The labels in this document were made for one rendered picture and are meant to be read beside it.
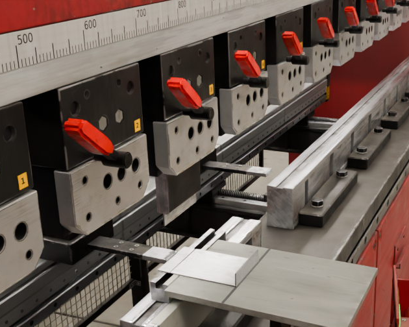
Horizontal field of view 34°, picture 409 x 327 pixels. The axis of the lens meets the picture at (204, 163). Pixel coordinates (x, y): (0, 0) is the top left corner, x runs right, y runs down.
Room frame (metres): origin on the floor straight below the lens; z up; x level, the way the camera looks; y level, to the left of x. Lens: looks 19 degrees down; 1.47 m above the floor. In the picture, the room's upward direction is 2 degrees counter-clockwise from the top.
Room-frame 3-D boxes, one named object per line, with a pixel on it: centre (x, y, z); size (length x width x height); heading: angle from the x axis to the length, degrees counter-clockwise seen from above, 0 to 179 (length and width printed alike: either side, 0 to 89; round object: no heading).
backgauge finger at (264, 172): (1.36, -0.02, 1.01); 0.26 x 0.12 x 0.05; 63
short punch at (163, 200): (0.92, 0.04, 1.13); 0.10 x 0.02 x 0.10; 153
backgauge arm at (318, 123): (2.30, -0.24, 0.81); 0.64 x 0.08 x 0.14; 63
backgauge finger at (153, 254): (0.99, 0.17, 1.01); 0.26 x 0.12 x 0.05; 63
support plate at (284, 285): (0.85, -0.09, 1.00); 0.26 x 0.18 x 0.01; 63
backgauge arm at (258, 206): (1.63, 0.10, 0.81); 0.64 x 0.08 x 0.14; 63
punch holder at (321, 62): (1.43, -0.23, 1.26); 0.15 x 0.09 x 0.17; 153
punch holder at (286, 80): (1.25, -0.14, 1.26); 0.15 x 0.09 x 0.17; 153
